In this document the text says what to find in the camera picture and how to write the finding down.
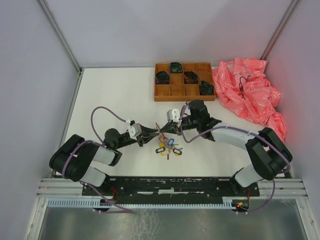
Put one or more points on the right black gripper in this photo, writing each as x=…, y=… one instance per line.
x=169, y=127

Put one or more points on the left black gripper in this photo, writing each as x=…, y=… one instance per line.
x=146, y=135

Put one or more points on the keyring bunch with red opener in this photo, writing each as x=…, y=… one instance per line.
x=167, y=146

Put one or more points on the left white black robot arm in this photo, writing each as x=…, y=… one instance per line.
x=74, y=158

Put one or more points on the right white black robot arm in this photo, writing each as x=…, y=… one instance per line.
x=268, y=154

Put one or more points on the wooden compartment tray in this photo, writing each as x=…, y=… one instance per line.
x=183, y=82

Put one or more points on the black item right compartment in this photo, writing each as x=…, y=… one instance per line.
x=206, y=89

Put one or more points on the black item compartment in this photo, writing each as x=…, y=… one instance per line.
x=162, y=78
x=206, y=89
x=176, y=68
x=190, y=77

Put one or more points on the black item left compartment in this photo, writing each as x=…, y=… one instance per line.
x=162, y=78

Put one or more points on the black item middle compartment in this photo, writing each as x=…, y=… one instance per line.
x=190, y=77

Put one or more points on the black item top compartment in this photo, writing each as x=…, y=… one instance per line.
x=176, y=68

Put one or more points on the pink plastic bag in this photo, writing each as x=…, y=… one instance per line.
x=242, y=87

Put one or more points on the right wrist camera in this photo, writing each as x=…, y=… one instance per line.
x=173, y=115

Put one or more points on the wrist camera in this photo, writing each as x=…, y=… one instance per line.
x=173, y=115
x=134, y=129

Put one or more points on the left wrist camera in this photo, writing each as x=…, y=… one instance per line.
x=134, y=129

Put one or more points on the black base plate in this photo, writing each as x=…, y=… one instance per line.
x=129, y=186

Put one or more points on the aluminium frame rail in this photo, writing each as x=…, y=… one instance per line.
x=48, y=14

